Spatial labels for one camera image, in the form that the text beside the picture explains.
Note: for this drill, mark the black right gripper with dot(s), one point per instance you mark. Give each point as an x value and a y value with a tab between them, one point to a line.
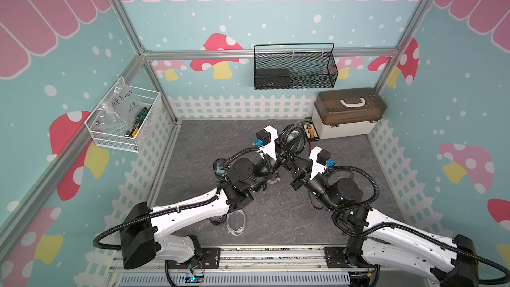
299	173

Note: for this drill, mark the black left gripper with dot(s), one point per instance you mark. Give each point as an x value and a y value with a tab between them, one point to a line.
283	157

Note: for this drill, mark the green wall charger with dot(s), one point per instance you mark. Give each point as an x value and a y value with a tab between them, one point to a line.
294	135

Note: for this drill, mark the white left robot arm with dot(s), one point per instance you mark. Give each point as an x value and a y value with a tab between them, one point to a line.
149	233

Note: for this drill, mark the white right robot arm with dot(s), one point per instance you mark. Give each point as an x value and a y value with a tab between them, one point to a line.
374	238

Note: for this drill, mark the black yellow battery charger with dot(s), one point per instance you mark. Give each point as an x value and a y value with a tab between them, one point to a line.
310	131

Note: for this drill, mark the brown lid storage box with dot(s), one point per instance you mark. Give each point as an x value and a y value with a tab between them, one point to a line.
349	112

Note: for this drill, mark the black box in basket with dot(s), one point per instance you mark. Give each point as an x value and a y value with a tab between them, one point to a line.
269	79

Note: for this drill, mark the green tool in basket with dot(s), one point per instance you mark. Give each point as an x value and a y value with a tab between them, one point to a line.
141	116

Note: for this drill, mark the clear labelled plastic bag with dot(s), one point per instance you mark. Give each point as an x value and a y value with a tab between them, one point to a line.
119	107

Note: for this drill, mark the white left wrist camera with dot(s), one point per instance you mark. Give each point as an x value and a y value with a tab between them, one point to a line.
266	142

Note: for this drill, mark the black wire mesh wall basket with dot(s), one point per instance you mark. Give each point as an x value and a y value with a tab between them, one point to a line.
311	65

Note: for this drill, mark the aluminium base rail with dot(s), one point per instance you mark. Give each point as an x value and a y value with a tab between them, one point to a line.
247	265

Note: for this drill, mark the white wire wall basket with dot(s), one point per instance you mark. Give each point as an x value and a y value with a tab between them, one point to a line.
114	138

